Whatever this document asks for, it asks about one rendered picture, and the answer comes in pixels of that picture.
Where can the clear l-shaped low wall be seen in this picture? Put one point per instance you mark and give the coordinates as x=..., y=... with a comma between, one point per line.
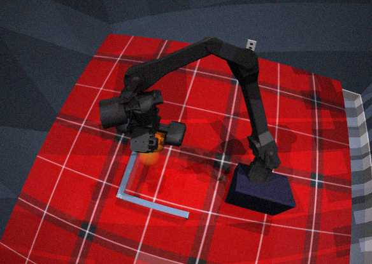
x=130, y=182

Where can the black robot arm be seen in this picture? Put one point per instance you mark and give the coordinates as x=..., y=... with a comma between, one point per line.
x=243, y=63

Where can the grey l-shaped low wall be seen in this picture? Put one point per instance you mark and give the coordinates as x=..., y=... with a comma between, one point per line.
x=141, y=201

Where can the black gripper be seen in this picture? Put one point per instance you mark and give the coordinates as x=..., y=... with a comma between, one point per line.
x=174, y=131

